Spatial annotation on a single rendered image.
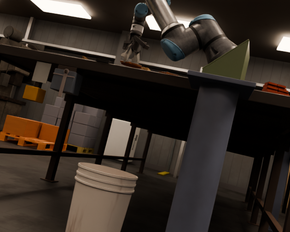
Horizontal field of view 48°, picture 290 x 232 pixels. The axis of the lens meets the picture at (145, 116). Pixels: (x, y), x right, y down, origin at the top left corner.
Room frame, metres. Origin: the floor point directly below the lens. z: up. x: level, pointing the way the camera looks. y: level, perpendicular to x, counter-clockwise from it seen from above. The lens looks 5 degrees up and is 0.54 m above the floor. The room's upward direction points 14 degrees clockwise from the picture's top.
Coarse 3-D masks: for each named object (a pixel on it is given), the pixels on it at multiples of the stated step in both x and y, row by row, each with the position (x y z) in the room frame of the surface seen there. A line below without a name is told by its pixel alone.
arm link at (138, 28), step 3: (132, 24) 1.94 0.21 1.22; (135, 24) 1.92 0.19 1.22; (138, 24) 1.92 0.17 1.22; (132, 27) 1.94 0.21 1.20; (135, 27) 1.92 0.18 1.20; (138, 27) 1.92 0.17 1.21; (141, 27) 1.93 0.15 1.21; (132, 30) 1.94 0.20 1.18; (135, 30) 1.92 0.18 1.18; (138, 30) 1.92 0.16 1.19; (141, 30) 1.93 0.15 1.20; (141, 33) 1.95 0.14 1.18
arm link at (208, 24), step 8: (200, 16) 1.39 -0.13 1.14; (208, 16) 1.39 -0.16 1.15; (192, 24) 1.41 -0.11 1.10; (200, 24) 1.38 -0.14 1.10; (208, 24) 1.38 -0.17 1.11; (216, 24) 1.39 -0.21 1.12; (200, 32) 1.37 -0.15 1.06; (208, 32) 1.37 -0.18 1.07; (216, 32) 1.37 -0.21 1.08; (200, 40) 1.38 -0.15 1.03; (208, 40) 1.37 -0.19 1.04; (200, 48) 1.41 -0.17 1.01
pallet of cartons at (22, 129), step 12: (12, 120) 5.54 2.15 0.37; (24, 120) 5.53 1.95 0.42; (0, 132) 5.53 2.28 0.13; (12, 132) 5.54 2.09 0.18; (24, 132) 5.53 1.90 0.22; (36, 132) 6.05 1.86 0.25; (48, 132) 6.05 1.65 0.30; (24, 144) 5.53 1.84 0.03; (36, 144) 6.02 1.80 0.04; (48, 144) 6.57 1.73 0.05
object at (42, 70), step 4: (36, 64) 1.90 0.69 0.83; (40, 64) 1.89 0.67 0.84; (44, 64) 1.88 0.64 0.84; (48, 64) 1.88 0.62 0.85; (36, 68) 1.90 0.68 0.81; (40, 68) 1.89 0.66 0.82; (44, 68) 1.88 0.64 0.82; (48, 68) 1.87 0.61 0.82; (36, 72) 1.90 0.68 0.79; (40, 72) 1.89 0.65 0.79; (44, 72) 1.88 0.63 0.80; (48, 72) 1.87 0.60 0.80; (36, 76) 1.89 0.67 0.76; (40, 76) 1.89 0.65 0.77; (44, 76) 1.88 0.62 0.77; (32, 80) 1.90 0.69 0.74; (36, 80) 1.89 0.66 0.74; (40, 80) 1.88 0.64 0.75; (44, 80) 1.88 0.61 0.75
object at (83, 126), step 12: (48, 108) 7.12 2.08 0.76; (60, 108) 7.05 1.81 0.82; (84, 108) 7.33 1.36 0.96; (96, 108) 7.27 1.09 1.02; (48, 120) 7.10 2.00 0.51; (60, 120) 7.04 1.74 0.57; (72, 120) 7.00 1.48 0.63; (84, 120) 6.91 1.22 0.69; (96, 120) 7.29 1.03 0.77; (72, 132) 6.96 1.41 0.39; (84, 132) 6.90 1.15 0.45; (96, 132) 7.50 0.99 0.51; (72, 144) 6.94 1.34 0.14; (84, 144) 6.98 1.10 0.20
